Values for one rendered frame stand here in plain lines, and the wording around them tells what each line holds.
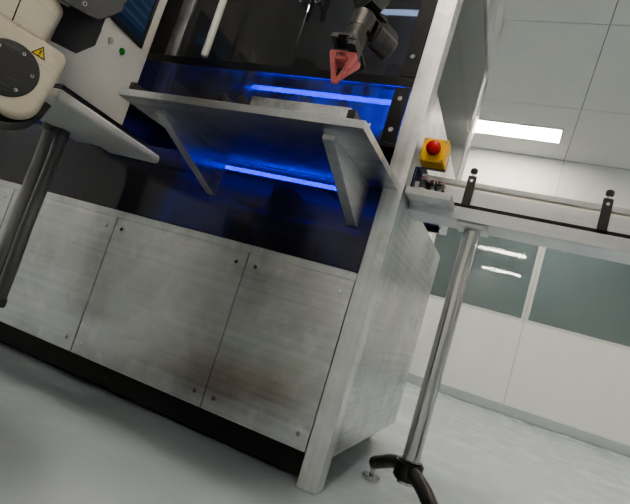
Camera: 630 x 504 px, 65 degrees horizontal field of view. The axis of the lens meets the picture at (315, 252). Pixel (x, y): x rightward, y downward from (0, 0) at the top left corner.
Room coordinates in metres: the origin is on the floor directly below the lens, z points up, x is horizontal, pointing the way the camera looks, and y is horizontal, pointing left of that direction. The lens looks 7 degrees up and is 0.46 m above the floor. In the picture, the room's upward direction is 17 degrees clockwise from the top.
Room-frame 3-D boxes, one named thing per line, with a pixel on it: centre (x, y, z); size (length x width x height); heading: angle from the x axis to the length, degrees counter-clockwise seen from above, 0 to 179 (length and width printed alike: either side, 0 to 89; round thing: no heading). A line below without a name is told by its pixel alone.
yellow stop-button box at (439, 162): (1.37, -0.25, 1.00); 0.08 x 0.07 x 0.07; 157
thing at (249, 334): (2.22, 0.57, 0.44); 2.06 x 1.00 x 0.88; 67
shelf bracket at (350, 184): (1.25, -0.02, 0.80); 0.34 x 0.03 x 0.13; 157
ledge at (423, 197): (1.40, -0.28, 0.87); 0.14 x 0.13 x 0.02; 157
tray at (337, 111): (1.25, 0.07, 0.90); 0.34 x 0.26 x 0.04; 157
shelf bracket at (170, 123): (1.44, 0.44, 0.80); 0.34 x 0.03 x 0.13; 157
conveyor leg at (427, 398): (1.44, -0.43, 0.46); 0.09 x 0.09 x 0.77; 67
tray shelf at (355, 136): (1.35, 0.21, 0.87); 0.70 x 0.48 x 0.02; 67
